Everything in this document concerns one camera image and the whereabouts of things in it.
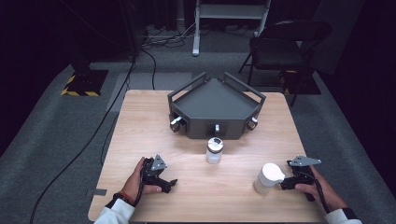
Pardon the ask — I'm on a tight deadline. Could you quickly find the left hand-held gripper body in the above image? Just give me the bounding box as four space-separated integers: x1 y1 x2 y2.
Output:
141 154 168 186

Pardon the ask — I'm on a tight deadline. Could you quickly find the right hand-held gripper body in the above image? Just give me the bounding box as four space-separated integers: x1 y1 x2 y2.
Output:
286 155 322 188

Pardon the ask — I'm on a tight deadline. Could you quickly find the person's left hand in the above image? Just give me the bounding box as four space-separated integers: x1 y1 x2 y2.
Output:
120 156 163 203

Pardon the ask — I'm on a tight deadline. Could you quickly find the person's right hand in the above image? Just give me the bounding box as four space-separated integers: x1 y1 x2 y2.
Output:
294 166 344 214

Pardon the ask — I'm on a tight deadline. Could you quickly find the clear jar with silver lid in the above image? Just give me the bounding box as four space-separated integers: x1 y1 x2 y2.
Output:
205 136 224 165

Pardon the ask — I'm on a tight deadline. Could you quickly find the dark grey corner rack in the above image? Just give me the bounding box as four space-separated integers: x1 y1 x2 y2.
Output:
166 71 267 140

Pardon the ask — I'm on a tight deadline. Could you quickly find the black base with hazard stripes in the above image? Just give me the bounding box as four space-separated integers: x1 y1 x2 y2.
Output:
61 69 109 97

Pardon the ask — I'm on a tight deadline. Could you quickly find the black folding chair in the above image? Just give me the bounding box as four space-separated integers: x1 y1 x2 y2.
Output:
238 20 332 107

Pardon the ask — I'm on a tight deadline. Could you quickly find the dark upright column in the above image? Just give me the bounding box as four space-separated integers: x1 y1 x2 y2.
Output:
119 0 148 58

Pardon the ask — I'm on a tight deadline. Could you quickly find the left hand-held gripper cable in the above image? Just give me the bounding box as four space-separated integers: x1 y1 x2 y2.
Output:
133 159 148 207

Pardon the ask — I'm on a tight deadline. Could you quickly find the hand-held gripper cable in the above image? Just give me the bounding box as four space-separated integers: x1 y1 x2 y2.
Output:
133 159 148 207
298 170 331 215

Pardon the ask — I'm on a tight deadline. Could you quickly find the right hand-held gripper cable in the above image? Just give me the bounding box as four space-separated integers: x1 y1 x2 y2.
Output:
298 170 331 215

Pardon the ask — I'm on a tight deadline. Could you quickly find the red and black bracelet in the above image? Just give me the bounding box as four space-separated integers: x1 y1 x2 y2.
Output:
112 190 134 205

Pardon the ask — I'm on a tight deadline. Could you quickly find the black floor cable beside table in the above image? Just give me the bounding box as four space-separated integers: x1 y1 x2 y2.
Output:
100 113 120 166

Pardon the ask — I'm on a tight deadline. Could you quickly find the long black floor cable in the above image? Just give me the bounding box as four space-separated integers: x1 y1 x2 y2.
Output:
29 46 136 224

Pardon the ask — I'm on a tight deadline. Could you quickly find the short black floor cable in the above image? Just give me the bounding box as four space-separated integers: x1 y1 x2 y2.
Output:
141 49 157 91

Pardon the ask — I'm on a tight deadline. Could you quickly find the bundle of floor cables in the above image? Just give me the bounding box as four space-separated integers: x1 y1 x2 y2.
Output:
142 21 206 49

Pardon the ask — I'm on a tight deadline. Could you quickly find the white metal stand frame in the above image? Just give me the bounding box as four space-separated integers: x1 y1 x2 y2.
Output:
191 0 272 57

